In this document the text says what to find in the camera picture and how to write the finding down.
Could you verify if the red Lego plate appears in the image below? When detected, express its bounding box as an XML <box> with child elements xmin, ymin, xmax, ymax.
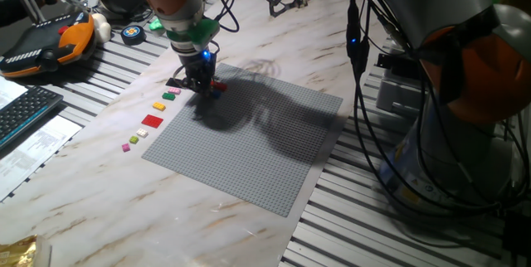
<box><xmin>140</xmin><ymin>114</ymin><xmax>164</xmax><ymax>129</ymax></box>

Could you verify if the black cable bundle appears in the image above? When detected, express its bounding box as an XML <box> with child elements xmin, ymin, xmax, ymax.
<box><xmin>192</xmin><ymin>0</ymin><xmax>531</xmax><ymax>222</ymax></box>

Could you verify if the printed paper sheet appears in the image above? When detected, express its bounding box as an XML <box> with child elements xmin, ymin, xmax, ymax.
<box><xmin>0</xmin><ymin>115</ymin><xmax>83</xmax><ymax>201</ymax></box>

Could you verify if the white figurine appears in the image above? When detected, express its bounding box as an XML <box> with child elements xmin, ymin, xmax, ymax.
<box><xmin>90</xmin><ymin>12</ymin><xmax>112</xmax><ymax>44</ymax></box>

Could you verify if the gray Lego baseplate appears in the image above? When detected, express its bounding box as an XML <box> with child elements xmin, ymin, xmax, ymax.
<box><xmin>141</xmin><ymin>62</ymin><xmax>344</xmax><ymax>218</ymax></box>

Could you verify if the white paper sheet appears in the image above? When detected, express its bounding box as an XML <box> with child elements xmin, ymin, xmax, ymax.
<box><xmin>0</xmin><ymin>76</ymin><xmax>28</xmax><ymax>110</ymax></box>

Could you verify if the gold foil bag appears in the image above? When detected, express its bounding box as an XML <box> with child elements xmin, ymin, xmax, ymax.
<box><xmin>0</xmin><ymin>234</ymin><xmax>51</xmax><ymax>267</ymax></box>

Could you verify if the orange black teach pendant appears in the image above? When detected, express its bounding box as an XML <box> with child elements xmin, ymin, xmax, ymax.
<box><xmin>0</xmin><ymin>11</ymin><xmax>97</xmax><ymax>79</ymax></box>

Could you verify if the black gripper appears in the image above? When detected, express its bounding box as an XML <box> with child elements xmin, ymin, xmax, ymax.
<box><xmin>178</xmin><ymin>51</ymin><xmax>217</xmax><ymax>94</ymax></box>

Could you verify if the black computer keyboard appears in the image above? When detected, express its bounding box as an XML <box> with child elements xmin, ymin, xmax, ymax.
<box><xmin>0</xmin><ymin>85</ymin><xmax>65</xmax><ymax>150</ymax></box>

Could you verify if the teal green small part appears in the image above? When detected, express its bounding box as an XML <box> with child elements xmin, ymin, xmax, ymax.
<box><xmin>149</xmin><ymin>17</ymin><xmax>166</xmax><ymax>36</ymax></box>

